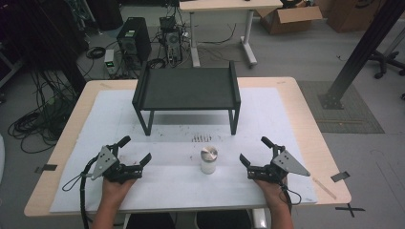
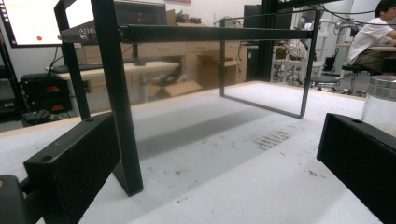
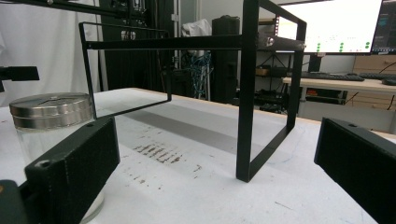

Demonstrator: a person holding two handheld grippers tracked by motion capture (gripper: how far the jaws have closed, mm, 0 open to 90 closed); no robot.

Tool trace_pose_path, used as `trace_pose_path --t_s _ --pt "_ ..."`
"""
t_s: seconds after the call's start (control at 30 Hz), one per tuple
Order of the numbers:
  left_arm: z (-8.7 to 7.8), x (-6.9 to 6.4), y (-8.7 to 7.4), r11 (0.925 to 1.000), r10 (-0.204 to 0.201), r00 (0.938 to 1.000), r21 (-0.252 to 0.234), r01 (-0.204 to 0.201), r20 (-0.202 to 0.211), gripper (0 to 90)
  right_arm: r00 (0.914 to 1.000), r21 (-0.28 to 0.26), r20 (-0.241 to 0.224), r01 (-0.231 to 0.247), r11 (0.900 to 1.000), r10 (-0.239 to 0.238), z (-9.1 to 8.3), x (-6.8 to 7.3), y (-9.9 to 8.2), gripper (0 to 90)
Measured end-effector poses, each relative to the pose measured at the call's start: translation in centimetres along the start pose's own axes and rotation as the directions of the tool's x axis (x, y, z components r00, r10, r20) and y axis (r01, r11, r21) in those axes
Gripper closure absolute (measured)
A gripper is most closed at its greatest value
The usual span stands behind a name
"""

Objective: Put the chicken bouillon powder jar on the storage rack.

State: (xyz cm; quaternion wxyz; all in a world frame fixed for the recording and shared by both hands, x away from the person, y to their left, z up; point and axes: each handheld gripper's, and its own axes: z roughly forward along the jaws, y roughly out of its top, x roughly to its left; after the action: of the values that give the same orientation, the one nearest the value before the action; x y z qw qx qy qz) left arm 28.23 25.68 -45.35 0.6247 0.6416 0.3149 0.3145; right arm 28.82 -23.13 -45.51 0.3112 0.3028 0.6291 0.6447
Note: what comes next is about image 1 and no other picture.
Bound black tape strip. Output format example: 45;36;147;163
33;163;59;175
330;171;352;183

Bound black aluminium frame post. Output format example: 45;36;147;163
317;0;405;111

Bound small white power unit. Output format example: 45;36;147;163
103;48;117;76

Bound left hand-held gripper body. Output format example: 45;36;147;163
91;143;143;184

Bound person's right hand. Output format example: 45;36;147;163
253;177;289;212

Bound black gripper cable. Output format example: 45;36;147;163
61;154;100;229
279;181;303;214

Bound grey floor mat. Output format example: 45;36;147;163
297;79;386;135

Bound person's legs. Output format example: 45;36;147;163
125;209;253;229

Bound coiled black cable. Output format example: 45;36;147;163
85;46;107;60

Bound black computer tower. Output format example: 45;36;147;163
116;16;153;69

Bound bundle of black floor cables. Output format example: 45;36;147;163
7;68;84;155

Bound person's left hand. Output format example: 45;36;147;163
100;177;139;208

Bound white table mat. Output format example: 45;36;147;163
49;87;319;214

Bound white-legged wooden desk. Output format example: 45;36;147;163
179;0;284;69

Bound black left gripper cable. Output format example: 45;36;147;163
61;154;100;229

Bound closed cardboard box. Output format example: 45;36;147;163
326;0;386;34

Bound open cardboard box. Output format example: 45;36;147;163
256;2;324;36

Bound black tape cross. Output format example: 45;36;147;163
334;202;367;219

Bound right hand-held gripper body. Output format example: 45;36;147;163
246;144;311;185

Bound black curtain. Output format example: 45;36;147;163
0;0;90;96

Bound black office chair base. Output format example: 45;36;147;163
368;49;405;80

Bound black metal shelf rack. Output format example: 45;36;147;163
131;60;242;137

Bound open-frame computer with fan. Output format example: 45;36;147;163
159;15;185;67

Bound silver metal can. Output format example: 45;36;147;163
200;145;220;176

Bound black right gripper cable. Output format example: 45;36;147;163
279;181;303;214

